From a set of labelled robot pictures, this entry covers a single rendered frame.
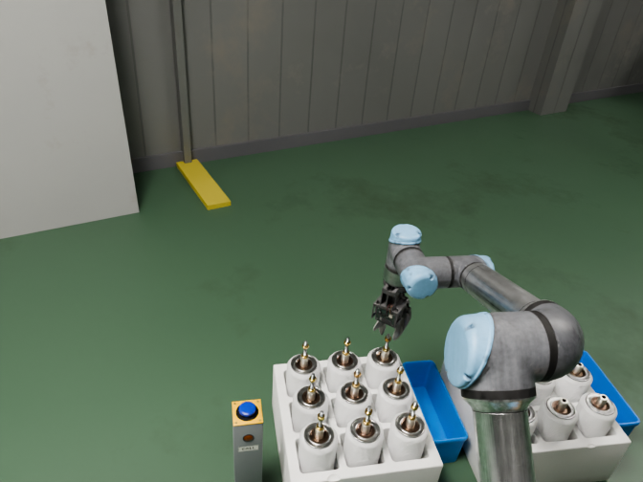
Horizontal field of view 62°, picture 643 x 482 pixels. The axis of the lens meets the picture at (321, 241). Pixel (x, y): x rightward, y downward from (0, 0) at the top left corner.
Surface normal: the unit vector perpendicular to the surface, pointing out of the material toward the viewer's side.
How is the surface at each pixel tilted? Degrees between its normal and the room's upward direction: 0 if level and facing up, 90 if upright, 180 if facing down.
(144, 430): 0
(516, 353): 47
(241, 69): 90
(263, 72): 90
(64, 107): 82
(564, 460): 90
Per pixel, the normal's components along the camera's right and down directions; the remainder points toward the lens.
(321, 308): 0.07, -0.83
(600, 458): 0.16, 0.56
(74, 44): 0.49, 0.40
